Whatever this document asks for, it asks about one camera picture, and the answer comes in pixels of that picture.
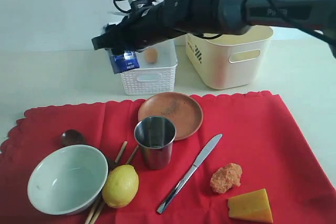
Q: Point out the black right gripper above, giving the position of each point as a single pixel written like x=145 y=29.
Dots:
x=136 y=32

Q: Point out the brown egg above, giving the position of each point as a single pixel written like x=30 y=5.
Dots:
x=151 y=55

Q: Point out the blue white milk carton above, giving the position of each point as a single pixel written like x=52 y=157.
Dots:
x=124 y=62

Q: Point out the orange fried chicken piece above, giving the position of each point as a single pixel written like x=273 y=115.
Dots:
x=226 y=178

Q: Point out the yellow cheese wedge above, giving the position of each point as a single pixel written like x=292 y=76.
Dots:
x=252 y=206

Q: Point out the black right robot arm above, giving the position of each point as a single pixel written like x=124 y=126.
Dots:
x=212 y=18

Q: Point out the white perforated plastic basket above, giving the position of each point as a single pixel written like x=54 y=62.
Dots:
x=152 y=78

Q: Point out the cream plastic bin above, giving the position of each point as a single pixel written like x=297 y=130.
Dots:
x=231 y=60

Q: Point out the brown clay plate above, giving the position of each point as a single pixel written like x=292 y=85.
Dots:
x=182 y=110

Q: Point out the stainless steel cup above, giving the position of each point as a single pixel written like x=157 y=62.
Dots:
x=155 y=136

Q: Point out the wooden chopstick left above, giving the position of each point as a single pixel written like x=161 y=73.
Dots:
x=98 y=204

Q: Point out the wooden chopstick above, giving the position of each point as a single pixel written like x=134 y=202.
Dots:
x=129 y=160
x=98 y=204

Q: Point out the dark wooden spoon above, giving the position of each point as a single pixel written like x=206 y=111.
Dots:
x=74 y=137

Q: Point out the red scalloped cloth mat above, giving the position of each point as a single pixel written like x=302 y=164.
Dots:
x=259 y=134

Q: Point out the yellow lemon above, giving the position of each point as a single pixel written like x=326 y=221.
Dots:
x=121 y=186

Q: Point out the steel table knife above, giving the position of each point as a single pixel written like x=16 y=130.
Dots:
x=206 y=150

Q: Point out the pale green ceramic bowl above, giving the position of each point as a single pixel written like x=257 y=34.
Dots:
x=68 y=180

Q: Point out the wooden chopstick right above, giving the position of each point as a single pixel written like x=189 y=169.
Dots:
x=129 y=160

